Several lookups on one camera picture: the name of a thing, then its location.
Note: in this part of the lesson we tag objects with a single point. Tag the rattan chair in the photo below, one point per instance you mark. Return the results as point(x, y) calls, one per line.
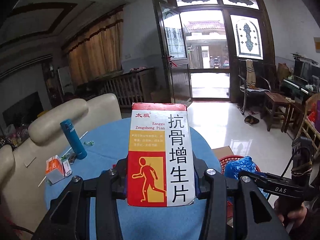
point(307, 127)

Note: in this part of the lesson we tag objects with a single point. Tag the cream leather sofa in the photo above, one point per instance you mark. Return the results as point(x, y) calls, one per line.
point(22, 193)

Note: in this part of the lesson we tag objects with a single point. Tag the metal frame armchair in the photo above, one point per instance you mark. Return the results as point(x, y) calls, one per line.
point(252, 80)

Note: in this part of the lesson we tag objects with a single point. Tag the small cardboard box by door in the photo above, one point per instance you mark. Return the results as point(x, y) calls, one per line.
point(160, 96)

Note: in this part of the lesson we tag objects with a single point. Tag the blue plastic bag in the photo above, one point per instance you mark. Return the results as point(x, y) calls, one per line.
point(234, 167)

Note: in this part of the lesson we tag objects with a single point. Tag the red plastic trash basket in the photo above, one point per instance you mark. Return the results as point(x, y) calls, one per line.
point(225, 160)

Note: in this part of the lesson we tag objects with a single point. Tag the small white barcode box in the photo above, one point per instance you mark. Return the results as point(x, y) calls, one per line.
point(67, 168)

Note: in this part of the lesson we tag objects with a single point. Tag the brown glass door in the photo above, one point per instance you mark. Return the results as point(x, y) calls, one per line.
point(174, 52)

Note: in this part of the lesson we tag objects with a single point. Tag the white refrigerator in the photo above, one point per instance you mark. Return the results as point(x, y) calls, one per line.
point(65, 80)

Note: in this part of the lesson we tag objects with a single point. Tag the black white dotted scarf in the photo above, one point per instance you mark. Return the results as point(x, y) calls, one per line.
point(4, 141)

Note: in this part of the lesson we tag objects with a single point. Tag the dark wooden stool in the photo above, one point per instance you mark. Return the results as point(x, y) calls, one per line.
point(275, 108)

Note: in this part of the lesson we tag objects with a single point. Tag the cardboard box on floor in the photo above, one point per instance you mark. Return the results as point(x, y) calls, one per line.
point(222, 152)

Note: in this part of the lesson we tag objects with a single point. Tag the brown slippers pair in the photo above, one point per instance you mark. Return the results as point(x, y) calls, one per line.
point(251, 120)

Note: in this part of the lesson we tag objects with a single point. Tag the orange white medicine box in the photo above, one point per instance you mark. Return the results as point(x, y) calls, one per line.
point(54, 169)

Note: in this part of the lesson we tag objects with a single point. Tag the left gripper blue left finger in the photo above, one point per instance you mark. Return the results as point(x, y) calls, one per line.
point(118, 174)

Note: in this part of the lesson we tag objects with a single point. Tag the teal thermos bottle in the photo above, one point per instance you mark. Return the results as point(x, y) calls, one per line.
point(73, 139)

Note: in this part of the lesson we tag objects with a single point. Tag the beige red curtain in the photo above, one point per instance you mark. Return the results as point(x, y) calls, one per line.
point(96, 50)

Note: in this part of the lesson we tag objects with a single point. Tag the dark desk with keyboard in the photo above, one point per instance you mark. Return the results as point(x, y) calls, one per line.
point(304, 81)

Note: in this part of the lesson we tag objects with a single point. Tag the wooden baby crib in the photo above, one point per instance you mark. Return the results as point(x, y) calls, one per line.
point(130, 87)

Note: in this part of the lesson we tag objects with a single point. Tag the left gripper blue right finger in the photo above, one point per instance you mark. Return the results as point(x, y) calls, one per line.
point(203, 182)

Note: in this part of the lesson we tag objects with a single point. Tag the green candy wrapper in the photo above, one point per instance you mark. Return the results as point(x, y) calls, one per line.
point(89, 143)

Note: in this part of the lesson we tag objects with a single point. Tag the blue tablecloth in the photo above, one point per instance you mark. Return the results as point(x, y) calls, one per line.
point(94, 201)

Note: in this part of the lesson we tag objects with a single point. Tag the red white medicine box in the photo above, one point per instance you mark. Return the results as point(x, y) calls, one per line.
point(160, 167)

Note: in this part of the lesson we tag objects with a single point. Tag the black television screen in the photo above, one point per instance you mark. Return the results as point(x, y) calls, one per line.
point(23, 112)

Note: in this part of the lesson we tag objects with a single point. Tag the person's right hand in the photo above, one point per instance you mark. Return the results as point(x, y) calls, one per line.
point(296, 216)

